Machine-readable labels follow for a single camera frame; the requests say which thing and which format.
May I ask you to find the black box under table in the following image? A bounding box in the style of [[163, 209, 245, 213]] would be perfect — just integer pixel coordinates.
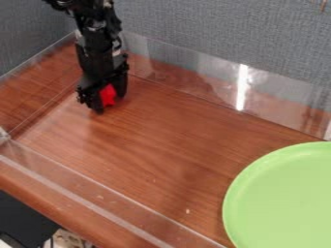
[[0, 190, 62, 248]]

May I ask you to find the green plate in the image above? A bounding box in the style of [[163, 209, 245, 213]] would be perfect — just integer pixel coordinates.
[[223, 141, 331, 248]]

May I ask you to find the white power strip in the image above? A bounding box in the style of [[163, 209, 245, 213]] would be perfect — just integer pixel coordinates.
[[43, 229, 96, 248]]

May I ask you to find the red plastic block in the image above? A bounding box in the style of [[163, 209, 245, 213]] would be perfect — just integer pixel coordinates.
[[100, 84, 116, 108]]

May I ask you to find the clear acrylic barrier wall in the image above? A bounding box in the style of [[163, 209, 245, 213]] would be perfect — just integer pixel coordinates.
[[0, 34, 331, 248]]

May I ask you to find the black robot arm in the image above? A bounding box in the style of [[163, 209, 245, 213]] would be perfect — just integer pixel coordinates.
[[42, 0, 130, 113]]

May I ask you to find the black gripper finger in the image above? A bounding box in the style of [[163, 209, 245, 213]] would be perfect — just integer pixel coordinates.
[[112, 72, 128, 98], [86, 88, 104, 114]]

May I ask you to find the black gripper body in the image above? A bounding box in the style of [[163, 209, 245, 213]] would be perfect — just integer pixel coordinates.
[[74, 32, 131, 105]]

